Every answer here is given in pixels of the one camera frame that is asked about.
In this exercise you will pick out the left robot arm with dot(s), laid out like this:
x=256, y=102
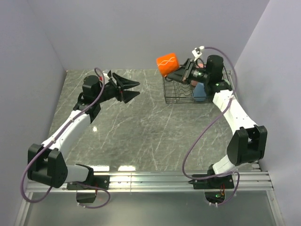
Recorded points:
x=46, y=163

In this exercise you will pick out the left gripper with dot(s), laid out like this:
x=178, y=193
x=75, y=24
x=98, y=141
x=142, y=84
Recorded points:
x=127, y=95

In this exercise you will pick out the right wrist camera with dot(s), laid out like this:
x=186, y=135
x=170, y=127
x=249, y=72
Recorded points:
x=197, y=52

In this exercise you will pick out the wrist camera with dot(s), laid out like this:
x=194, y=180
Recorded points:
x=106, y=75
x=197, y=52

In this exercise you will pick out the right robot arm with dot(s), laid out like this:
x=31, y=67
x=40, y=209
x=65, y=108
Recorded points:
x=248, y=141

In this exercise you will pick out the blue plastic cup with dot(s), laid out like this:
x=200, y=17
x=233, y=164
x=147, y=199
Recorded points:
x=199, y=93

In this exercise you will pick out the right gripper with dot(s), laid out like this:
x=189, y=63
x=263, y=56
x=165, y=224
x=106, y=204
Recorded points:
x=183, y=73

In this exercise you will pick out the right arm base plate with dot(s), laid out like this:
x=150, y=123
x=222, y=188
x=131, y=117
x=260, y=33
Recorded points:
x=215, y=188

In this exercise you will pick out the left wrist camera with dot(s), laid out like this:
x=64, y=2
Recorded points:
x=106, y=75

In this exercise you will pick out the orange glass mug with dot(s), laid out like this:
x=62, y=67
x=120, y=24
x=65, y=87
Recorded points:
x=167, y=64

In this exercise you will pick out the aluminium mounting rail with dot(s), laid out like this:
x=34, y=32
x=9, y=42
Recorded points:
x=175, y=181

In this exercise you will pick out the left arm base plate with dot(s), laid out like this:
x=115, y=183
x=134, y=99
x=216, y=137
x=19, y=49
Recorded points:
x=87, y=191

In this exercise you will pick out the salmon pink plastic cup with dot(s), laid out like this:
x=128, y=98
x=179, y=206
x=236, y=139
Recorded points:
x=197, y=74

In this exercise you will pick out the black wire dish rack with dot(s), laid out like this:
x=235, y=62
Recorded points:
x=175, y=92

